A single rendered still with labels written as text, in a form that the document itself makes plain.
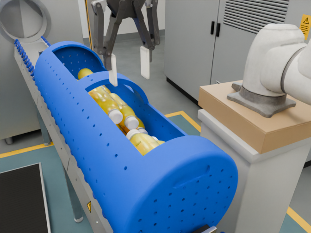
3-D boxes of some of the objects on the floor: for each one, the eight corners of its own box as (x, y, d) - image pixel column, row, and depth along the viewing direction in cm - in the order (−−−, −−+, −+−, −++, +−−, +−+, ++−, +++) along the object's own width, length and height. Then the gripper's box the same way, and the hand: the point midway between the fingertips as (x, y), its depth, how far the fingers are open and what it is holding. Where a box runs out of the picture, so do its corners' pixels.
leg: (50, 142, 259) (34, 81, 226) (51, 144, 254) (36, 83, 222) (43, 144, 256) (27, 82, 224) (45, 147, 252) (28, 85, 219)
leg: (82, 214, 186) (66, 140, 154) (84, 220, 182) (69, 146, 150) (73, 217, 184) (56, 144, 151) (76, 224, 179) (58, 149, 147)
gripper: (159, -36, 57) (158, 67, 69) (64, -35, 48) (81, 83, 60) (180, -35, 52) (175, 77, 64) (76, -34, 43) (92, 96, 55)
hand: (129, 69), depth 61 cm, fingers open, 7 cm apart
